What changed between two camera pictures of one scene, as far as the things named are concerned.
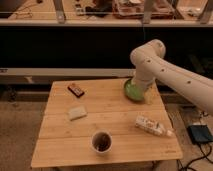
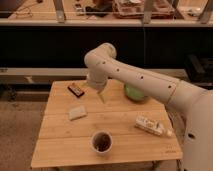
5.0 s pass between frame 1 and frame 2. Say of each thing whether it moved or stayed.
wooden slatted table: stayed
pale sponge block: stayed
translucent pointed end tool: moved
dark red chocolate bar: stayed
